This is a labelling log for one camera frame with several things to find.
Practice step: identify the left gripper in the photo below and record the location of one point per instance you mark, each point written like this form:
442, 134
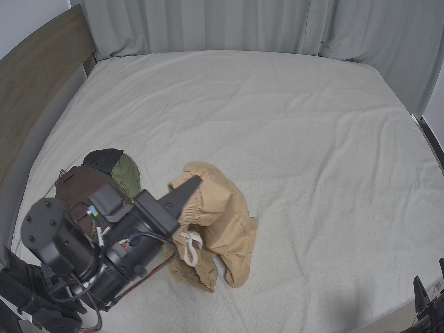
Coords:
138, 248

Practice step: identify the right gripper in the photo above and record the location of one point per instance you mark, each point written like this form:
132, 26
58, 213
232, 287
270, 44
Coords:
433, 312

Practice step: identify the beige shorts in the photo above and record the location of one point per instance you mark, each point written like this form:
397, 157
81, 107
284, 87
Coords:
222, 220

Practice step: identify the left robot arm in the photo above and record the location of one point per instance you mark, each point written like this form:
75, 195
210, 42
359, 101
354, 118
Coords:
41, 227

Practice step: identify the bed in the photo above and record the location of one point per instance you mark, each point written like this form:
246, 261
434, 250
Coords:
295, 134

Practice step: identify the olive green garment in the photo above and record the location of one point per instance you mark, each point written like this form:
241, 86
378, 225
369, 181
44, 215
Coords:
126, 172

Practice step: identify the black garment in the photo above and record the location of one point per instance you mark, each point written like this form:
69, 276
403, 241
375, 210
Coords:
100, 160

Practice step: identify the brown garment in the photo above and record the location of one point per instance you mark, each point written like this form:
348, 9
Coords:
86, 182

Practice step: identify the pale green curtain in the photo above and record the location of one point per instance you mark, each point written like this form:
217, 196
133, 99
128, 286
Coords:
381, 19
208, 12

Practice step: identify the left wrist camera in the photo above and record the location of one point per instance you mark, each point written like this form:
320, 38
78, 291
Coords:
107, 199

